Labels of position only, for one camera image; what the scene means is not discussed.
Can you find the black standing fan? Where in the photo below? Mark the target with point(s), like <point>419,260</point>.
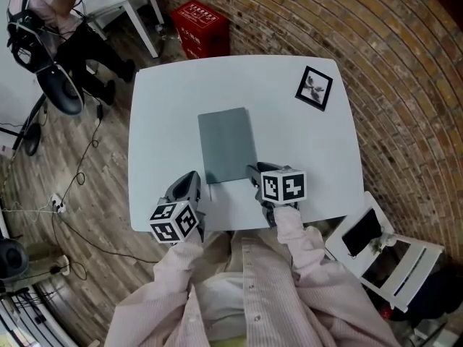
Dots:
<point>32,141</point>

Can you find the small white potted sprig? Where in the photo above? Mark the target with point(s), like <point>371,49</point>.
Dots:
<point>387,239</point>

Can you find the person's torso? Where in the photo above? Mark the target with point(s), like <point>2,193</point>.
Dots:
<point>267,302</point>

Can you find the red bag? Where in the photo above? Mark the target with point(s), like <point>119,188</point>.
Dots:
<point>387,312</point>

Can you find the black framed picture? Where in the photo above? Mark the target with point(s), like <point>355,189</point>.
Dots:
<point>314,88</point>

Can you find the red box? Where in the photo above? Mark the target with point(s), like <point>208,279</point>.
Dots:
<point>199,27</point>

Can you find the person's legs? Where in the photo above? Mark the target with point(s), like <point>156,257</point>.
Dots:
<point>218,248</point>

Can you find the white table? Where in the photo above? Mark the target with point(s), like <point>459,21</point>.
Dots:
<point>289,150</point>

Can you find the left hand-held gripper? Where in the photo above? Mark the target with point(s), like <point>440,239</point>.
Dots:
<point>173,222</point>

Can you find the white shelf rack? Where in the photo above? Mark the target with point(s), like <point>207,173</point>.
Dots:
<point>21,320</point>

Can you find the grey notebook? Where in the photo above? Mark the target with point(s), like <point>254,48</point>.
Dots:
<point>228,146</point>

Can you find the white wooden chair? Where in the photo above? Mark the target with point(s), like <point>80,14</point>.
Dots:
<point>412,266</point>

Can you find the white power strip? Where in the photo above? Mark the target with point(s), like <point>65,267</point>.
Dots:
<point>58,203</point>

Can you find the black tablet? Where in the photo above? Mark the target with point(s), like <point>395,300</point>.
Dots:
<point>361,231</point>

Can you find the person's right forearm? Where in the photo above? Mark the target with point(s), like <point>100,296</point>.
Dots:
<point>296,237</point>

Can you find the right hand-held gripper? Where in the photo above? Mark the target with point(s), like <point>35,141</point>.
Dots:
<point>284,188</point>

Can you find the person's left forearm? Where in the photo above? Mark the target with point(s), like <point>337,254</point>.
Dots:
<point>181,262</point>

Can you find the black shell chair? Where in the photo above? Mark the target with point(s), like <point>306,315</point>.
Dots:
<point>12,260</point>
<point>61,92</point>

